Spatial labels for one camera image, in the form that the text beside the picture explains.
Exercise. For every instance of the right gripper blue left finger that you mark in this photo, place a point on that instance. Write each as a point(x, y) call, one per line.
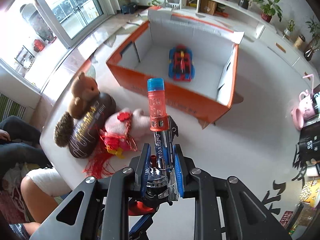
point(142, 170)

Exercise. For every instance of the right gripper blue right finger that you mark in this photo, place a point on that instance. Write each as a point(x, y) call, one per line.
point(181, 172)

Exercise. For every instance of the orange silver toy gun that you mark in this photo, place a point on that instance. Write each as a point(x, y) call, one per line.
point(161, 186)

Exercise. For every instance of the pink plush doll red tassels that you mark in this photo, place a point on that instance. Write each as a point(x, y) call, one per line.
point(119, 135)

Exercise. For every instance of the brown oval glasses case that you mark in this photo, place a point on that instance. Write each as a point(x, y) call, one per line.
point(86, 131)

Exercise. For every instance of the brown squirrel plush toy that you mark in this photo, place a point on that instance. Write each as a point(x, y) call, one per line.
point(84, 89)

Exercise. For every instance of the red blue toy car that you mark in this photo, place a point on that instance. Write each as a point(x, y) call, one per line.
point(181, 66)

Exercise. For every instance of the orange cardboard box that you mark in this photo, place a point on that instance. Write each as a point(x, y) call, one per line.
point(196, 59)

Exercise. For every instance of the black cup with letters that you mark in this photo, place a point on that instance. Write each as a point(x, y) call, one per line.
point(308, 145)

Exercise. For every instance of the seated person in dark clothes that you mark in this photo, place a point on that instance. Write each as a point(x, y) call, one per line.
point(25, 165)

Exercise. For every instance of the white tv cabinet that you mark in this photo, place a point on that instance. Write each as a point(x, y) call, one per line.
point(238, 19)

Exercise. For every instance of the glass balcony door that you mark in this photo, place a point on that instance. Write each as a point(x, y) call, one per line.
point(72, 20)

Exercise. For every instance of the potted plant red pot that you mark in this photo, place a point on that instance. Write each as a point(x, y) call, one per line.
point(269, 8)

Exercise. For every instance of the bamboo plant in vase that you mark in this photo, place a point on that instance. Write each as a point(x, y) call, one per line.
point(313, 45)

